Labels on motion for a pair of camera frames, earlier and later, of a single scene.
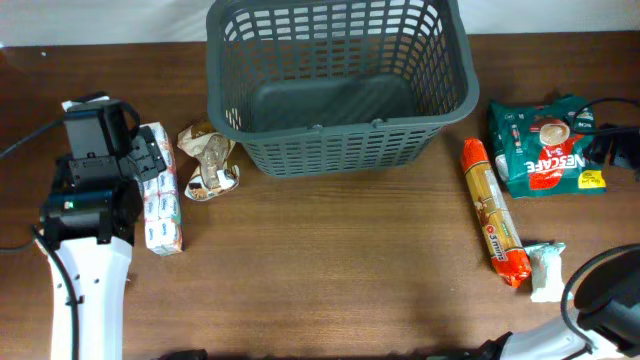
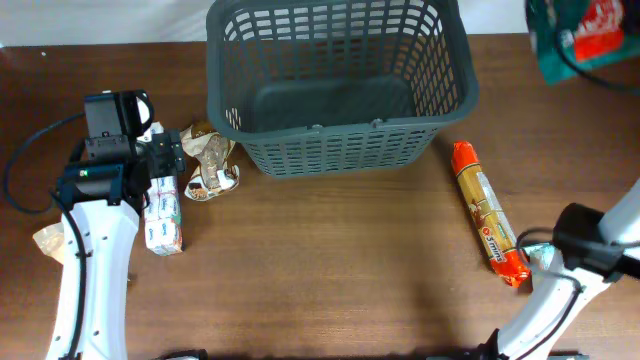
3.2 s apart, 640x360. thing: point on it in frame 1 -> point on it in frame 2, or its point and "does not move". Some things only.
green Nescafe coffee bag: [541, 146] -> [572, 36]
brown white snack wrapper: [211, 150] does not move
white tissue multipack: [162, 200] does not move
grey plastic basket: [344, 88] does not move
